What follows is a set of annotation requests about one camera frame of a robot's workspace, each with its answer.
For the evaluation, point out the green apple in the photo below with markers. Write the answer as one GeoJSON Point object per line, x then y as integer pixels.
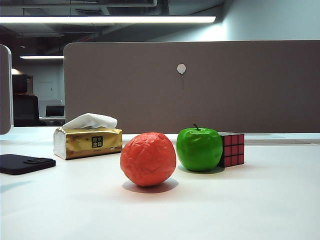
{"type": "Point", "coordinates": [198, 150]}

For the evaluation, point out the orange crinkled ball fruit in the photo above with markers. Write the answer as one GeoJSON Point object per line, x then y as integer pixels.
{"type": "Point", "coordinates": [147, 160]}

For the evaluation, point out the Rubik's cube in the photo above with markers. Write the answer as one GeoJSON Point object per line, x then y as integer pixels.
{"type": "Point", "coordinates": [233, 150]}

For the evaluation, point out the white round adhesive hook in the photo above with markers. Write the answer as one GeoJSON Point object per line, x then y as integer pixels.
{"type": "Point", "coordinates": [181, 68]}

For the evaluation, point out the large brown desk partition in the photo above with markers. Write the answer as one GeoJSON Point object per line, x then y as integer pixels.
{"type": "Point", "coordinates": [225, 100]}

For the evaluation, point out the gold tissue pack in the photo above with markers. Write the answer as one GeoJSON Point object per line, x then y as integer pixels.
{"type": "Point", "coordinates": [80, 146]}

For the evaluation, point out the dark laptop screen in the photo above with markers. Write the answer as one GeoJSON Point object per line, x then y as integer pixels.
{"type": "Point", "coordinates": [55, 111]}

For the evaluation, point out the long ceiling light strip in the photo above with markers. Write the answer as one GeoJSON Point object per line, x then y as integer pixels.
{"type": "Point", "coordinates": [112, 19]}

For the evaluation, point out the white background desk screen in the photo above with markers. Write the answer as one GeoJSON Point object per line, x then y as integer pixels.
{"type": "Point", "coordinates": [42, 107]}

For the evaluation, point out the short ceiling light strip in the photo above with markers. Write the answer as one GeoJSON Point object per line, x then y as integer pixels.
{"type": "Point", "coordinates": [41, 57]}

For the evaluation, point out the black office chair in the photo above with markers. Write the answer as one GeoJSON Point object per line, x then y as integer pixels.
{"type": "Point", "coordinates": [25, 110]}

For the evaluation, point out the black smartphone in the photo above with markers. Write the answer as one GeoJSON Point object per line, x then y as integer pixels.
{"type": "Point", "coordinates": [20, 165]}

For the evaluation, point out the small brown desk partition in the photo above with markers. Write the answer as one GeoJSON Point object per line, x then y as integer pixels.
{"type": "Point", "coordinates": [5, 95]}

